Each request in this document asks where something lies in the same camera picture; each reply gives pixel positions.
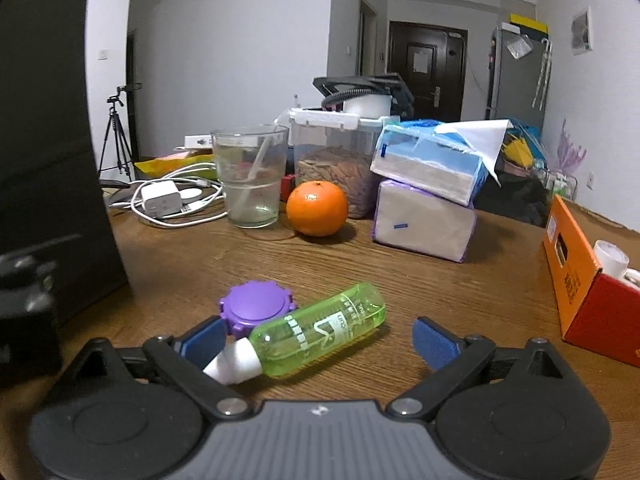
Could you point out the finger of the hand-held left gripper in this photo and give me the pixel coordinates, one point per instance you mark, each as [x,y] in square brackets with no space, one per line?
[25,272]

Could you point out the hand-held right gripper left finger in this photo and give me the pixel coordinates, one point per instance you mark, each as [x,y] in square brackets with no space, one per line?
[202,342]

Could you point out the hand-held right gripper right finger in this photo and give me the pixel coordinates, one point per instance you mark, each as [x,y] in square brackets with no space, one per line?
[435,342]

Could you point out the purple ridged cap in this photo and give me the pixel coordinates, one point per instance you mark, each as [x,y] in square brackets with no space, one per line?
[255,305]

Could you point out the green spray bottle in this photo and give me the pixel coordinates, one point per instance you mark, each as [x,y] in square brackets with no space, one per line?
[320,330]

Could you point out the red cardboard box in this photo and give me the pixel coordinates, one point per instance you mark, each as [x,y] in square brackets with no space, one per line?
[600,310]

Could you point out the white plastic container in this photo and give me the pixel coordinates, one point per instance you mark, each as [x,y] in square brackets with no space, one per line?
[611,257]

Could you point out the purple tissue pack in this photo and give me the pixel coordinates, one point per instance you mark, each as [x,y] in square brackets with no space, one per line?
[425,225]

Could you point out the black paper bag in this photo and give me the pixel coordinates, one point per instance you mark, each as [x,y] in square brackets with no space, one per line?
[45,135]

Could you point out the white power adapter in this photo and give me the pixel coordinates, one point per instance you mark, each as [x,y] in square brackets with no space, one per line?
[161,200]

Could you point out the clear plastic cup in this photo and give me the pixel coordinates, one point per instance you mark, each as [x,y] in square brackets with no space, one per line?
[250,195]

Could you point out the small red object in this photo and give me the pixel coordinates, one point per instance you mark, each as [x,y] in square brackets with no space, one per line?
[288,190]

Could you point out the yellow snack packet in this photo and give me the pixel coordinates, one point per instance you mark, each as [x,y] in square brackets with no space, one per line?
[165,166]

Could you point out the orange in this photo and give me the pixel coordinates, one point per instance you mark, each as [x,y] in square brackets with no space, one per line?
[317,209]

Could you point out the blue tissue pack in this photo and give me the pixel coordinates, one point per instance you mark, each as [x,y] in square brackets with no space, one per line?
[425,165]

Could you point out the white straw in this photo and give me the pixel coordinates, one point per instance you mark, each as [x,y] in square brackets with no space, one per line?
[257,165]

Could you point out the small white box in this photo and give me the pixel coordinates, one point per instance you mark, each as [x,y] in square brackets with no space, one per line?
[199,141]

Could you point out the yellow bag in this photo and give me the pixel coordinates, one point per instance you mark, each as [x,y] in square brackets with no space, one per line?
[520,151]

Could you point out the clear nut storage container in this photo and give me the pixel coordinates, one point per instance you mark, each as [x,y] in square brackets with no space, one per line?
[330,160]

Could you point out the blue bag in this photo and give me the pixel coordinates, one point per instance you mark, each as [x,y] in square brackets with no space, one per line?
[530,132]

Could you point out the dark wooden door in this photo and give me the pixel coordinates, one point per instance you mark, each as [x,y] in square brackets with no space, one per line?
[450,75]

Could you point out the grey refrigerator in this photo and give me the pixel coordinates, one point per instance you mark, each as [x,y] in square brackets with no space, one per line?
[515,85]

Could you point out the paper note on door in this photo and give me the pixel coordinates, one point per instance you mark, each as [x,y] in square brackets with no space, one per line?
[421,57]

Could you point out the white hanging umbrella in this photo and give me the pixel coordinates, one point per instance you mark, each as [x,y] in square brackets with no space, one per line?
[542,75]

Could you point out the clear plastic pouch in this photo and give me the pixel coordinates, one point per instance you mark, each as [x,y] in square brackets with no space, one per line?
[518,47]

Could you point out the yellow and black box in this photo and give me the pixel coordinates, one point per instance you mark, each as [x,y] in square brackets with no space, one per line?
[527,24]

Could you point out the black camera tripod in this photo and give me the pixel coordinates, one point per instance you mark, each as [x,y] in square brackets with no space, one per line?
[116,125]

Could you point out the white wall socket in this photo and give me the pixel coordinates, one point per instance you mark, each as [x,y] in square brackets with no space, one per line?
[591,180]

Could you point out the purple wall sticker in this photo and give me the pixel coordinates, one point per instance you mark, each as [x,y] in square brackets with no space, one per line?
[570,150]

